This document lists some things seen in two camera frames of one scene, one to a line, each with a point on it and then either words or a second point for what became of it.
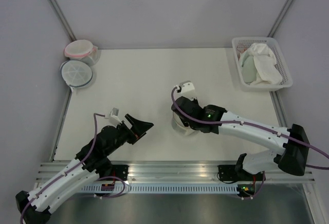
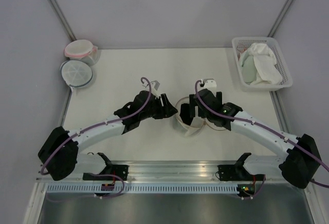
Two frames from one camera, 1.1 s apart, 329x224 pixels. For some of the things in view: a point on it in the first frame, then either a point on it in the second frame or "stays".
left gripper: [139, 127] to [167, 110]
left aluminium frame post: [70, 34] stays
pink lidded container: [83, 50] stays
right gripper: [184, 120] to [193, 104]
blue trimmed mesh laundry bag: [75, 73] stays
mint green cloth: [249, 67] stays
